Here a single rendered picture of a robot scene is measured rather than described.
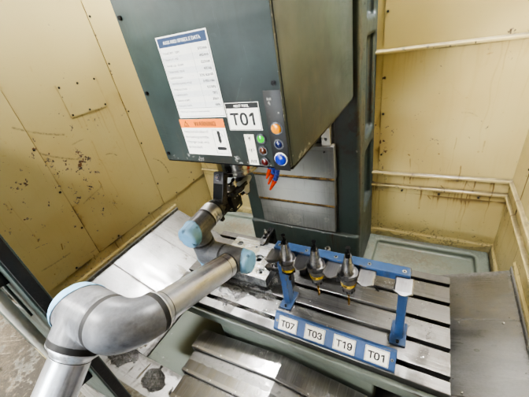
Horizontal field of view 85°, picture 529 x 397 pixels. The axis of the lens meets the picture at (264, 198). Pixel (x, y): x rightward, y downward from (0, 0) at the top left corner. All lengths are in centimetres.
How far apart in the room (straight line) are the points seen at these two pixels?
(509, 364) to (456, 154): 94
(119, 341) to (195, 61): 63
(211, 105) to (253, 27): 22
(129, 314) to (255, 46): 61
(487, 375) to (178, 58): 139
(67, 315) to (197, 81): 60
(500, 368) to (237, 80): 126
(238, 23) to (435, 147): 131
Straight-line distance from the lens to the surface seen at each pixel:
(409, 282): 101
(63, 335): 77
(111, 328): 68
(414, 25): 163
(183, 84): 83
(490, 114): 172
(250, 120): 74
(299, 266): 104
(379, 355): 117
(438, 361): 125
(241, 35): 70
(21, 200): 175
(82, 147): 185
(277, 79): 68
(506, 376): 139
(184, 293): 75
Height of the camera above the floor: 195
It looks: 31 degrees down
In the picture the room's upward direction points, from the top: 11 degrees counter-clockwise
